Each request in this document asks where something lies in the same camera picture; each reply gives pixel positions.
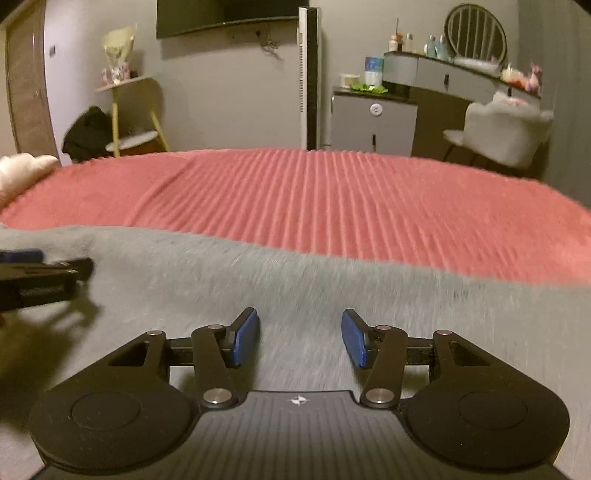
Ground wooden door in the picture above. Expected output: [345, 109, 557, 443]
[5, 1, 58, 157]

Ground round vanity mirror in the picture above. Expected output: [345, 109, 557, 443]
[444, 3, 508, 64]

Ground black wall television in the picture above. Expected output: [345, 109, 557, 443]
[156, 0, 310, 39]

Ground black bag on floor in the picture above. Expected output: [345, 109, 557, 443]
[62, 106, 112, 164]

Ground yellow legged side table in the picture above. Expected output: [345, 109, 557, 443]
[94, 75, 170, 157]

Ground grey knit pants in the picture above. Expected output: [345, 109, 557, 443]
[1, 227, 590, 479]

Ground pink plush toy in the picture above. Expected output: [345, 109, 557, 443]
[525, 64, 543, 95]

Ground red ribbed bed blanket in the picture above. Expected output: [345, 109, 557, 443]
[1, 149, 590, 285]

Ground grey bedside cabinet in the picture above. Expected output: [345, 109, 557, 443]
[331, 88, 418, 157]

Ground white tower fan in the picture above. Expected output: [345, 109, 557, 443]
[297, 7, 322, 151]

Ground grey vanity desk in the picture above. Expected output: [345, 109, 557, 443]
[383, 52, 541, 160]

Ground wrapped flower bouquet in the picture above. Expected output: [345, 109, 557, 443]
[101, 23, 138, 85]

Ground cream pillow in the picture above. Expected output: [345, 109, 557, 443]
[0, 153, 60, 209]

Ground white upholstered chair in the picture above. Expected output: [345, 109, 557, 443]
[443, 92, 555, 172]

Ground blue white tissue box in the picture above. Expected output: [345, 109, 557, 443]
[363, 57, 384, 87]

